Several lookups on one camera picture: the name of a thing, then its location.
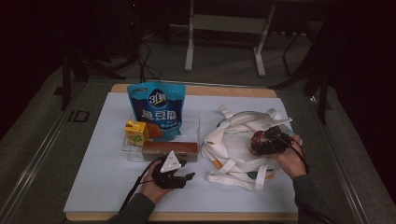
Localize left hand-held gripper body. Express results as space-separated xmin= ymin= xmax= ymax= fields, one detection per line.
xmin=151 ymin=150 xmax=188 ymax=190

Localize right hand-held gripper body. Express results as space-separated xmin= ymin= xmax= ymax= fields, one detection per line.
xmin=264 ymin=117 xmax=294 ymax=156

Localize red round tin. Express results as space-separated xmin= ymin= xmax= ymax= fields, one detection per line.
xmin=248 ymin=130 xmax=276 ymax=157

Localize brown cardboard box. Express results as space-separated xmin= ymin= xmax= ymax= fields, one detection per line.
xmin=141 ymin=140 xmax=200 ymax=163

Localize white patterned tote bag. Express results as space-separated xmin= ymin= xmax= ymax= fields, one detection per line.
xmin=200 ymin=104 xmax=304 ymax=191

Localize clear plastic container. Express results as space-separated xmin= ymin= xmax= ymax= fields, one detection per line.
xmin=120 ymin=112 xmax=201 ymax=162

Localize yellow drink carton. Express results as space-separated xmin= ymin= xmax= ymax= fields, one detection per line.
xmin=124 ymin=119 xmax=150 ymax=148

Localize blue snack pouch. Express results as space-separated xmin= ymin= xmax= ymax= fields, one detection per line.
xmin=126 ymin=81 xmax=187 ymax=142

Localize person's left hand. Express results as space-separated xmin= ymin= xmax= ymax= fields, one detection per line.
xmin=139 ymin=167 xmax=176 ymax=205

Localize person's right hand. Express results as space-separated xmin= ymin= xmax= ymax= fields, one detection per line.
xmin=270 ymin=133 xmax=310 ymax=181

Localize white table sheet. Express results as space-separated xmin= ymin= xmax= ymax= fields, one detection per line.
xmin=64 ymin=91 xmax=300 ymax=215

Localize black metal stand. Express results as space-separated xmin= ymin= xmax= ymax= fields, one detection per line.
xmin=269 ymin=55 xmax=332 ymax=126

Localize black tripod stand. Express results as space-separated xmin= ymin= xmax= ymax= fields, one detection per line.
xmin=60 ymin=46 xmax=127 ymax=112

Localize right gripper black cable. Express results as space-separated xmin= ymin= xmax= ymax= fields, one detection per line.
xmin=279 ymin=135 xmax=311 ymax=175

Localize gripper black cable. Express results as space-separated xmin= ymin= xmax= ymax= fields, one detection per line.
xmin=279 ymin=135 xmax=311 ymax=175
xmin=119 ymin=155 xmax=166 ymax=213

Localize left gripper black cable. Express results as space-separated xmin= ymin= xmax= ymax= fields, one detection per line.
xmin=119 ymin=155 xmax=166 ymax=213

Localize metal floor rail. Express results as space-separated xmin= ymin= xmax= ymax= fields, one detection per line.
xmin=307 ymin=95 xmax=370 ymax=224
xmin=0 ymin=83 xmax=86 ymax=224

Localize white metal desk frame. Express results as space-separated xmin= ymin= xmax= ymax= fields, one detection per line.
xmin=169 ymin=0 xmax=276 ymax=77

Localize black floor cables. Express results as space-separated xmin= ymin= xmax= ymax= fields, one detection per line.
xmin=135 ymin=40 xmax=163 ymax=84

